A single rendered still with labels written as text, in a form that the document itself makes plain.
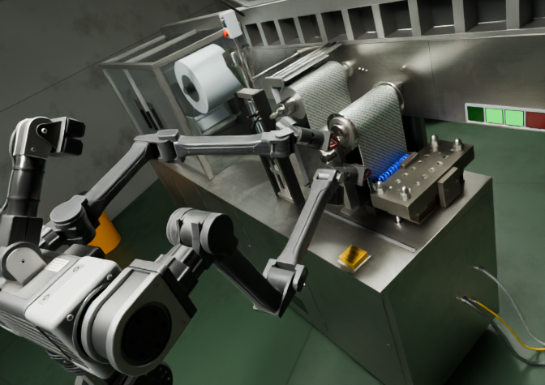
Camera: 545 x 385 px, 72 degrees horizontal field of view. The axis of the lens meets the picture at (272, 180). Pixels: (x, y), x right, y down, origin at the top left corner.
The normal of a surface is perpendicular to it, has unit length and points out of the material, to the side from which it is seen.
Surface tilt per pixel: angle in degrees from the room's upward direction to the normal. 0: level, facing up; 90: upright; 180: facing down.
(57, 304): 0
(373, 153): 90
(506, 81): 90
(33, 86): 90
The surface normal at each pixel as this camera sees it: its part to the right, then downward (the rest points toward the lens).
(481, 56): -0.75, 0.54
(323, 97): 0.58, 0.27
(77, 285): -0.33, -0.80
